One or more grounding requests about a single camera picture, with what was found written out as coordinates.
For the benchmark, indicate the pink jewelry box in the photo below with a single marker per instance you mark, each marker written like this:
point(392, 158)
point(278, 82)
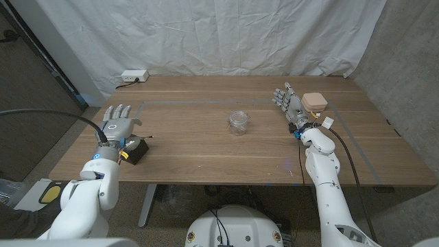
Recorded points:
point(314, 102)

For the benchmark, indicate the long grey tape strip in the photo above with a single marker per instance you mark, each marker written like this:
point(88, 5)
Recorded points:
point(212, 102)

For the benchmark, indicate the clear glass jar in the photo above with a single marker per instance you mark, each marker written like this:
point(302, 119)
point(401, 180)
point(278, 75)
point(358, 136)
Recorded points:
point(238, 123)

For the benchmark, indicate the short grey tape strip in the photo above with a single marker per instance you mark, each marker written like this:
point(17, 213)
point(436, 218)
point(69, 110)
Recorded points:
point(140, 109)

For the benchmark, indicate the diagonal grey tape strip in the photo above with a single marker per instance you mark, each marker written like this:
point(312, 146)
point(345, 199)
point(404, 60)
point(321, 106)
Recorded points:
point(356, 144)

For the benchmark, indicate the black square box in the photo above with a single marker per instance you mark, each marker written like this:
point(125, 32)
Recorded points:
point(140, 154)

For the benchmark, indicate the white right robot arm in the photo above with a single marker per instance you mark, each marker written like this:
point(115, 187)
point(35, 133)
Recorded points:
point(324, 178)

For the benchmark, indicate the white floor board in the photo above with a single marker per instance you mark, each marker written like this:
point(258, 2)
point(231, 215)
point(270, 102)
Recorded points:
point(27, 199)

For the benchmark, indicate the white power strip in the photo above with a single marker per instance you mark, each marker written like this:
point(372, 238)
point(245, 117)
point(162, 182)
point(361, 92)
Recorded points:
point(134, 75)

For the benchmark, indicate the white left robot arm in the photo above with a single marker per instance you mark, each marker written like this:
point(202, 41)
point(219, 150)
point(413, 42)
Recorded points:
point(89, 199)

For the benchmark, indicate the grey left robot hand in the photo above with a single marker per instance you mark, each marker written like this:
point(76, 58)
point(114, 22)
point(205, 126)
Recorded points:
point(116, 130)

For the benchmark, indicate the grey table leg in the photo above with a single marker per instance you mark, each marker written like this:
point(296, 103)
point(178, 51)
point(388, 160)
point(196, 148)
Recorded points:
point(147, 206)

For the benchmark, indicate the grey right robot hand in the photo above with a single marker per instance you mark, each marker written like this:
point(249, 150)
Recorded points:
point(295, 109)

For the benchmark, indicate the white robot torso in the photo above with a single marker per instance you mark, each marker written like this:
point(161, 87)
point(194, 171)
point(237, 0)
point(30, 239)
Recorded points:
point(236, 228)

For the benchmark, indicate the clear plastic bag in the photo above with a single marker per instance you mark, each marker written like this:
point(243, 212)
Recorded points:
point(10, 190)

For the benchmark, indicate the yellow and black floor object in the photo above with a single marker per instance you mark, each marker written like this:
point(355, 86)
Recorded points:
point(50, 194)

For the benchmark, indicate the white wrinkled backdrop cloth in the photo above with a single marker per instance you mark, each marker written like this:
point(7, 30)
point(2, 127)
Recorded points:
point(212, 34)

